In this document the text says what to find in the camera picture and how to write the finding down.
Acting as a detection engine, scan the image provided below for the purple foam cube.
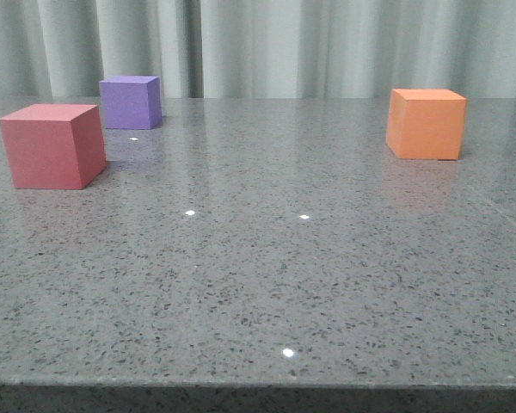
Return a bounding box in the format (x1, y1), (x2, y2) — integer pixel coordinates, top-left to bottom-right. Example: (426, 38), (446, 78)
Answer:
(99, 76), (163, 130)

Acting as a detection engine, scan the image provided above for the orange foam cube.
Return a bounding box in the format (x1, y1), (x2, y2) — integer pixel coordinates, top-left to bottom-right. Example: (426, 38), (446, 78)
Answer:
(386, 89), (468, 160)

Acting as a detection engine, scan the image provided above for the pale green curtain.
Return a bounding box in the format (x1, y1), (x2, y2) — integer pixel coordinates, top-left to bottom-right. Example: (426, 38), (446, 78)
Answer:
(0, 1), (516, 98)

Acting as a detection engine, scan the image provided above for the red foam cube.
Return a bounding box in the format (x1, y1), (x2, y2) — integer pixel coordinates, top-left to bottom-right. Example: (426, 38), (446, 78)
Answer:
(0, 103), (107, 189)

